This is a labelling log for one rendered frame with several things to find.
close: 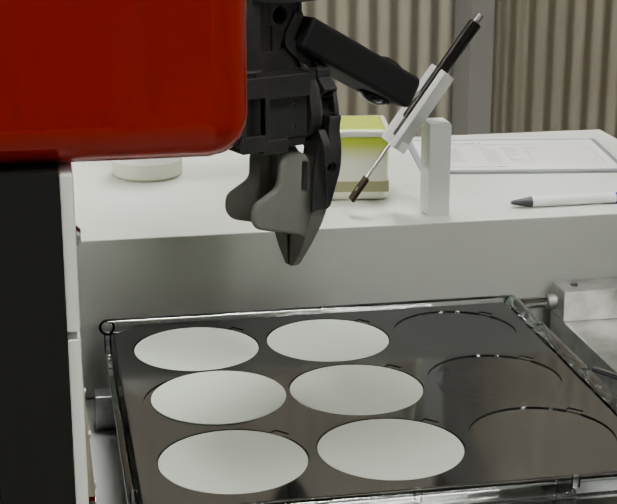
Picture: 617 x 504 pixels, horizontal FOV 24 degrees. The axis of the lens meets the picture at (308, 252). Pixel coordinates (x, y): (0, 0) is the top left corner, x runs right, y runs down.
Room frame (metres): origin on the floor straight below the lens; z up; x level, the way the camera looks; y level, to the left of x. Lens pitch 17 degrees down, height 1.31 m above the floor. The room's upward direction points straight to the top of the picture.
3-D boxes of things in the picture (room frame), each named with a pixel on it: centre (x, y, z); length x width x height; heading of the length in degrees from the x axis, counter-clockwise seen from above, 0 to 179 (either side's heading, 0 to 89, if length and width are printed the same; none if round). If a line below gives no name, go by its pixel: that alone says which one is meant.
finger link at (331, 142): (1.03, 0.00, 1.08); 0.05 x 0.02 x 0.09; 34
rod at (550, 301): (1.23, -0.20, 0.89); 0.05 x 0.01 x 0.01; 101
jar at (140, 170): (1.42, 0.16, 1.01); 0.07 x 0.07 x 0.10
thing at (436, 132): (1.28, -0.10, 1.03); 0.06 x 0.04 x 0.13; 101
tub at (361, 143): (1.35, -0.04, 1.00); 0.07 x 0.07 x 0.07; 2
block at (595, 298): (1.24, -0.26, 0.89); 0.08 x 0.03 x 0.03; 101
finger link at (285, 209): (1.02, 0.02, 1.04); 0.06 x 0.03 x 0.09; 124
